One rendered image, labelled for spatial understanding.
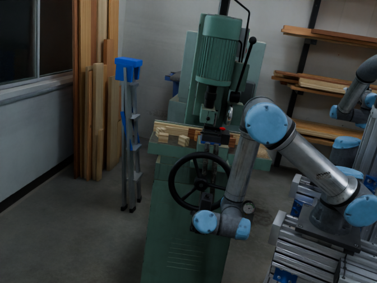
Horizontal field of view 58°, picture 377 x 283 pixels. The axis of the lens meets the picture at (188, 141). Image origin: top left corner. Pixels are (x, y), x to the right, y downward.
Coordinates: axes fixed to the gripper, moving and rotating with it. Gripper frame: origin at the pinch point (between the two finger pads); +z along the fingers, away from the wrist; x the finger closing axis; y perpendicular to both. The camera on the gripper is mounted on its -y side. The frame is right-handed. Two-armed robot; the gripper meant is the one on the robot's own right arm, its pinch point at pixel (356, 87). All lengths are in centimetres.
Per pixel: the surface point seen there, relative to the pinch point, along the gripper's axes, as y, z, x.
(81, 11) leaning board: -46, 38, -199
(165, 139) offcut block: 18, -75, -103
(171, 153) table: 25, -76, -99
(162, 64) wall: 4, 175, -170
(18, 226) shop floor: 96, -48, -213
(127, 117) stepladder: 28, 1, -150
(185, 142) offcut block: 19, -75, -93
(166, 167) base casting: 32, -77, -102
